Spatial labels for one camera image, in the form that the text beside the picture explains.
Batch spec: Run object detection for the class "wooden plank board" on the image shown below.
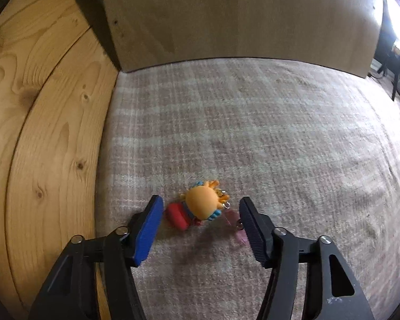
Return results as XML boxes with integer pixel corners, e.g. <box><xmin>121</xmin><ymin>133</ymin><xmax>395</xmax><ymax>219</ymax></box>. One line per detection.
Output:
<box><xmin>0</xmin><ymin>0</ymin><xmax>118</xmax><ymax>319</ymax></box>

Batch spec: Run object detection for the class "cardboard panel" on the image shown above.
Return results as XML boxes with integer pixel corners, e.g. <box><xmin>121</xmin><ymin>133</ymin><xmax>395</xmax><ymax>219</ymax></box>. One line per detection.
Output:
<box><xmin>103</xmin><ymin>0</ymin><xmax>384</xmax><ymax>77</ymax></box>

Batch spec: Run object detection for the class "orange cartoon figure keychain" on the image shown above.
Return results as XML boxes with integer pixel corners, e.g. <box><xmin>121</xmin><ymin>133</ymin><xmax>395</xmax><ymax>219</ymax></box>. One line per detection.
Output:
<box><xmin>165</xmin><ymin>180</ymin><xmax>248</xmax><ymax>246</ymax></box>

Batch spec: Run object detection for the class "plaid pink table cloth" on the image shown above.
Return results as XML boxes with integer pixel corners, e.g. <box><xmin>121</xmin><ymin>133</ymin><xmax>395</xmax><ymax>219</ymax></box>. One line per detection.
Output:
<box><xmin>95</xmin><ymin>59</ymin><xmax>400</xmax><ymax>319</ymax></box>

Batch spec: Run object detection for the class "black tripod stand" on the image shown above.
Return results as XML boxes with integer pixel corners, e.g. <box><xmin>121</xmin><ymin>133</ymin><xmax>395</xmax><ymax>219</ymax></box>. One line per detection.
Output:
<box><xmin>368</xmin><ymin>51</ymin><xmax>400</xmax><ymax>101</ymax></box>

